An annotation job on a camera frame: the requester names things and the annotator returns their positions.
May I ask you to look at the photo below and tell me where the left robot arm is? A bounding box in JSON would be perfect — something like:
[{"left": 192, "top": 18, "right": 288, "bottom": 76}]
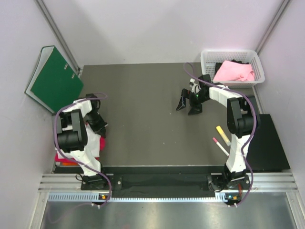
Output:
[{"left": 52, "top": 94, "right": 109, "bottom": 190}]

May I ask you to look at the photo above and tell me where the green ring binder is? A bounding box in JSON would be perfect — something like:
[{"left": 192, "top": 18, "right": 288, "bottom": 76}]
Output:
[{"left": 25, "top": 46, "right": 83, "bottom": 113}]

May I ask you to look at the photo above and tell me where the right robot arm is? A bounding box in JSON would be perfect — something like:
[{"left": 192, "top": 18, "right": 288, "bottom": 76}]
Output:
[{"left": 176, "top": 74, "right": 260, "bottom": 191}]

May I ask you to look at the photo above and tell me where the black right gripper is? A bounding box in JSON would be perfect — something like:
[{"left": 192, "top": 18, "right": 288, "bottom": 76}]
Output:
[{"left": 176, "top": 89, "right": 209, "bottom": 116}]

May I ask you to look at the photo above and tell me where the white plastic laundry basket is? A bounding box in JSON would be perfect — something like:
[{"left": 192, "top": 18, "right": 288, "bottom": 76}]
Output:
[{"left": 201, "top": 50, "right": 265, "bottom": 88}]

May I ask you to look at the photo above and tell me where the yellow marker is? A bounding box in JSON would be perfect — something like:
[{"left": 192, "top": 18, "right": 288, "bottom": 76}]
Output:
[{"left": 216, "top": 126, "right": 231, "bottom": 146}]

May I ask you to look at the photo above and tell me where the black t shirt in basket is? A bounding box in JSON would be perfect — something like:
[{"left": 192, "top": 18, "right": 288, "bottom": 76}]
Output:
[{"left": 215, "top": 60, "right": 249, "bottom": 73}]

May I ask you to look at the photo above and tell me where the red t shirt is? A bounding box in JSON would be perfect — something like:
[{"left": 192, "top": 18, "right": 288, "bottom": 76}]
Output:
[{"left": 55, "top": 137, "right": 105, "bottom": 163}]

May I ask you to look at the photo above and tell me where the orange cloth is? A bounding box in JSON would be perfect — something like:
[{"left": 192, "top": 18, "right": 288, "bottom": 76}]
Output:
[{"left": 61, "top": 162, "right": 78, "bottom": 167}]

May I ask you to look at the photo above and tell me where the grey slotted cable duct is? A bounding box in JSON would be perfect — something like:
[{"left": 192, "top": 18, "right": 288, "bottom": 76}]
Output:
[{"left": 47, "top": 192, "right": 241, "bottom": 202}]

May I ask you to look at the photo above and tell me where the pink white pen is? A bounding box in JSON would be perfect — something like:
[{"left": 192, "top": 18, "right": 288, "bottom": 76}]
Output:
[{"left": 213, "top": 137, "right": 229, "bottom": 156}]

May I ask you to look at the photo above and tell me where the black flat box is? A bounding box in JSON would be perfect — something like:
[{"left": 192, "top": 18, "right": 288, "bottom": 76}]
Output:
[{"left": 246, "top": 114, "right": 290, "bottom": 173}]

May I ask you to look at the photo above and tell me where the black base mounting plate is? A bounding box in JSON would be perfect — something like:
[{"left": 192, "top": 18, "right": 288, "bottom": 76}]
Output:
[{"left": 75, "top": 166, "right": 250, "bottom": 198}]

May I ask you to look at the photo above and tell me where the pink t shirt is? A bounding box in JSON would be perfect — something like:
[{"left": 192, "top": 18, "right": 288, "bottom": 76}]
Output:
[{"left": 213, "top": 61, "right": 255, "bottom": 82}]

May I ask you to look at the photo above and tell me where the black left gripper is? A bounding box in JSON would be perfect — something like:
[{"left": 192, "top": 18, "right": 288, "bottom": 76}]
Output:
[{"left": 85, "top": 110, "right": 107, "bottom": 138}]

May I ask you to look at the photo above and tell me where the aluminium frame rail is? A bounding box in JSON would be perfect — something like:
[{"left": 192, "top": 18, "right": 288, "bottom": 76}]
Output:
[{"left": 39, "top": 173, "right": 297, "bottom": 192}]

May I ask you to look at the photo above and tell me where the white t shirt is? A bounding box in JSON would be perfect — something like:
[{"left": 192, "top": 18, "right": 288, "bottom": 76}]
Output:
[{"left": 55, "top": 124, "right": 101, "bottom": 162}]

